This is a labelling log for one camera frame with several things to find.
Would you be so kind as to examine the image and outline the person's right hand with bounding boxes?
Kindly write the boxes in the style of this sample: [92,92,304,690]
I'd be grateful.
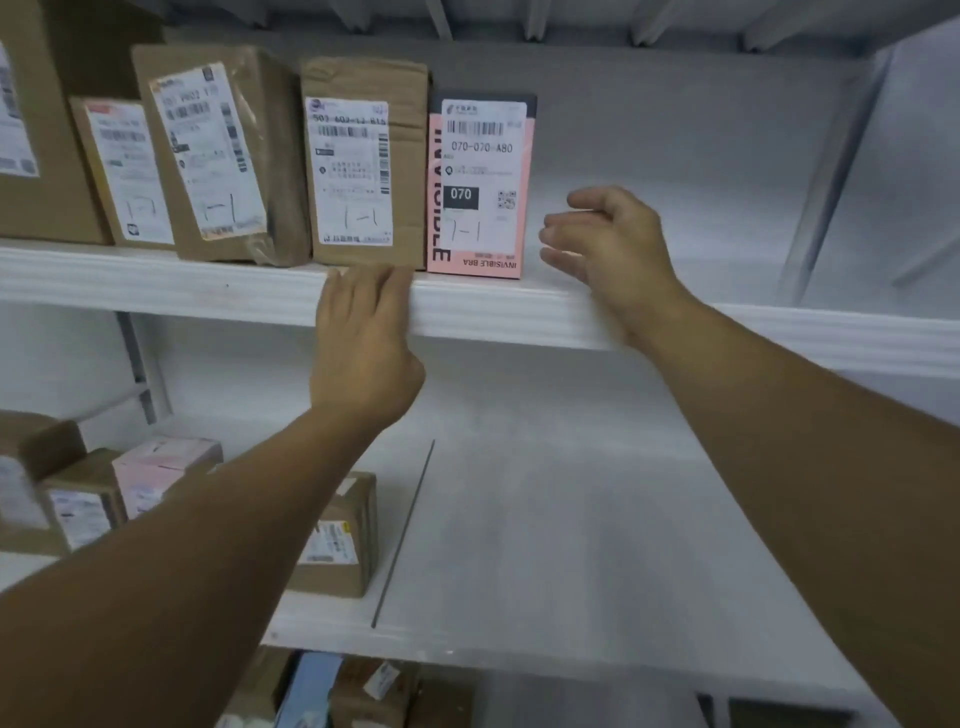
[538,185,699,350]

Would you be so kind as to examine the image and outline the person's left hand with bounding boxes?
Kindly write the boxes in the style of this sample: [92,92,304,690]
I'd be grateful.
[309,264,427,433]

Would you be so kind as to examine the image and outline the white metal shelf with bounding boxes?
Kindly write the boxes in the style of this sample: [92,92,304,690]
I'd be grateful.
[0,0,960,728]

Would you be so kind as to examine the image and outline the pink black lettered box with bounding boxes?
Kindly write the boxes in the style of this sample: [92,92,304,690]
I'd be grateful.
[425,89,539,281]

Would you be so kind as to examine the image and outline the brown parcel 1012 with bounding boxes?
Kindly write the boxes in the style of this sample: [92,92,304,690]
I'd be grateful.
[288,472,379,599]

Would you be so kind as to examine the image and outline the pink package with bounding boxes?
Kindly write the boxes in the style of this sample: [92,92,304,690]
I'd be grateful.
[112,437,225,521]

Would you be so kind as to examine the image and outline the brown box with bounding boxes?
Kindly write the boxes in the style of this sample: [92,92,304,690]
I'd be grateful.
[0,410,88,556]

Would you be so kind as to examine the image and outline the light blue box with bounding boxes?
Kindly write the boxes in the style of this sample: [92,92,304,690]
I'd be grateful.
[273,652,343,728]

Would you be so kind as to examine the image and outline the small parcel yellow tape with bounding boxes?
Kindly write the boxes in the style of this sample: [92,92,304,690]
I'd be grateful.
[68,95,178,250]

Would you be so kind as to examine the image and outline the bottom-shelf brown parcels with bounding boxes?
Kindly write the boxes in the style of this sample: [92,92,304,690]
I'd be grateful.
[329,658,421,728]

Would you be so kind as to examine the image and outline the person's left forearm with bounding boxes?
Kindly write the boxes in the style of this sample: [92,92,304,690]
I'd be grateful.
[0,404,376,728]

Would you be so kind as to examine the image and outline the person's right forearm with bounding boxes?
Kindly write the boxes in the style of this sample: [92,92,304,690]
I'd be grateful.
[629,296,960,728]

